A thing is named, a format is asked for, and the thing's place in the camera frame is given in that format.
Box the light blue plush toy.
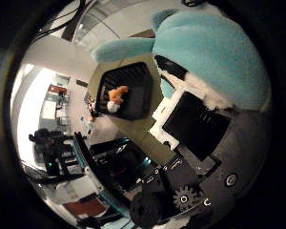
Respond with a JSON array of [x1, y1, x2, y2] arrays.
[[91, 9, 273, 112]]

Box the orange and white plush toy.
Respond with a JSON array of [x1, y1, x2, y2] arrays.
[[106, 85, 130, 114]]

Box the black slatted plastic basket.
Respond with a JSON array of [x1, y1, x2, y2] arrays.
[[94, 61, 154, 121]]

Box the black equipment stand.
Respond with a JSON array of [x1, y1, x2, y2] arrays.
[[28, 127, 85, 185]]

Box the black rail with blue strip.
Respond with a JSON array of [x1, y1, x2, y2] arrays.
[[71, 132, 132, 218]]

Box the thick black hanging cable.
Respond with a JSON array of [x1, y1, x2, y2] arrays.
[[60, 0, 88, 42]]

